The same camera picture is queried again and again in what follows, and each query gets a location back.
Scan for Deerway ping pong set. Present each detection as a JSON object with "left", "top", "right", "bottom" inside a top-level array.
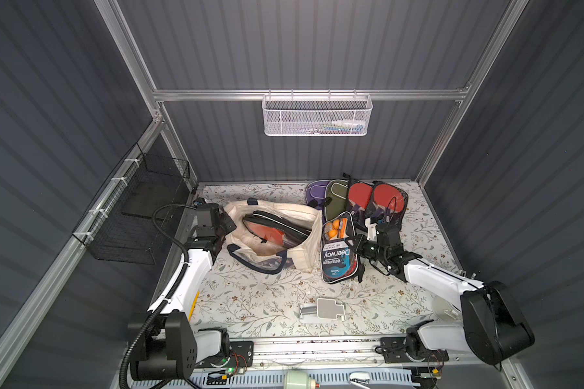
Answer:
[{"left": 321, "top": 211, "right": 359, "bottom": 285}]

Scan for beige canvas tote bag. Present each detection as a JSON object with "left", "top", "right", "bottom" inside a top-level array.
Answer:
[{"left": 224, "top": 199, "right": 322, "bottom": 275}]

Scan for black paddle cases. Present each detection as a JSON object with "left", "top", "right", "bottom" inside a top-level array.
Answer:
[{"left": 243, "top": 211, "right": 311, "bottom": 248}]

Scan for red ping pong paddle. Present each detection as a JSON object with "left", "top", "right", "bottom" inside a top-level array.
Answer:
[{"left": 348, "top": 182, "right": 373, "bottom": 213}]

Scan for olive green paddle case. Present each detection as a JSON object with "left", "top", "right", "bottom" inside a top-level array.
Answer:
[{"left": 322, "top": 179, "right": 349, "bottom": 222}]

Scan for purple paddle case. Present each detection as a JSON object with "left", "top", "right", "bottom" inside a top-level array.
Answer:
[{"left": 305, "top": 180, "right": 331, "bottom": 210}]

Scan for black paddle case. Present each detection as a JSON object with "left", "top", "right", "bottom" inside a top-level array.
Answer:
[{"left": 347, "top": 177, "right": 374, "bottom": 231}]

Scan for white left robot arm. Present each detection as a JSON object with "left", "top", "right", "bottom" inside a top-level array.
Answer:
[{"left": 118, "top": 199, "right": 236, "bottom": 388}]

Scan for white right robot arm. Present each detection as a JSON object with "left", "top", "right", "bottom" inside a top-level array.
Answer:
[{"left": 346, "top": 224, "right": 535, "bottom": 366}]

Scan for floral table mat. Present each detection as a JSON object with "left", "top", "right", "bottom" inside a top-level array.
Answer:
[{"left": 190, "top": 182, "right": 462, "bottom": 338}]

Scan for pale green round canister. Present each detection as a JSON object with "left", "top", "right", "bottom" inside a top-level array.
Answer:
[{"left": 283, "top": 371, "right": 320, "bottom": 389}]

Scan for grey plastic bracket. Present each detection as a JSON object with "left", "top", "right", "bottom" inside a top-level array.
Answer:
[{"left": 299, "top": 298, "right": 346, "bottom": 322}]

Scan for black wire wall basket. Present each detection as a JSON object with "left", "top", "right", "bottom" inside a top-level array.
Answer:
[{"left": 72, "top": 147, "right": 191, "bottom": 265}]

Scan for black corrugated cable conduit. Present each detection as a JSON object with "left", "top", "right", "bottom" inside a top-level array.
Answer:
[{"left": 117, "top": 203, "right": 210, "bottom": 389}]

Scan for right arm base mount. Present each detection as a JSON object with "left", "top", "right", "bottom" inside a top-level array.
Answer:
[{"left": 374, "top": 334, "right": 449, "bottom": 363}]

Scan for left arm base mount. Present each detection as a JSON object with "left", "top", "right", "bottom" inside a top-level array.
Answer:
[{"left": 204, "top": 341, "right": 255, "bottom": 369}]

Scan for white wire mesh basket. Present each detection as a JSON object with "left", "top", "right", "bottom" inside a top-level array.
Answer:
[{"left": 261, "top": 93, "right": 373, "bottom": 137}]

